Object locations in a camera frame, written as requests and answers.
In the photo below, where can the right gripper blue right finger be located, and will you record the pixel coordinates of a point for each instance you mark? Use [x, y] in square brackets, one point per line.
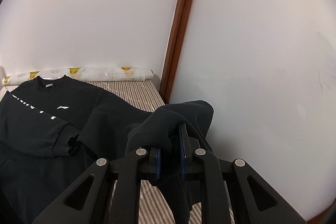
[186, 154]

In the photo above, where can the black sweatshirt with white print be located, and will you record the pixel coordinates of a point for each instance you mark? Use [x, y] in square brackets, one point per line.
[52, 131]

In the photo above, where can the white roll with yellow print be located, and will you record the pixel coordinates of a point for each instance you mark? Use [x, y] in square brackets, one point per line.
[84, 74]

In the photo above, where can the brown wooden door frame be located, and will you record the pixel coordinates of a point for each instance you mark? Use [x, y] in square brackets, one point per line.
[174, 47]

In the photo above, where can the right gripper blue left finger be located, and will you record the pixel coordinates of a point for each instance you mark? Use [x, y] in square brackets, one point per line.
[155, 162]

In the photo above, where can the striped quilted mattress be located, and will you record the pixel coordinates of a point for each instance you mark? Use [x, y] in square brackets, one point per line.
[153, 207]

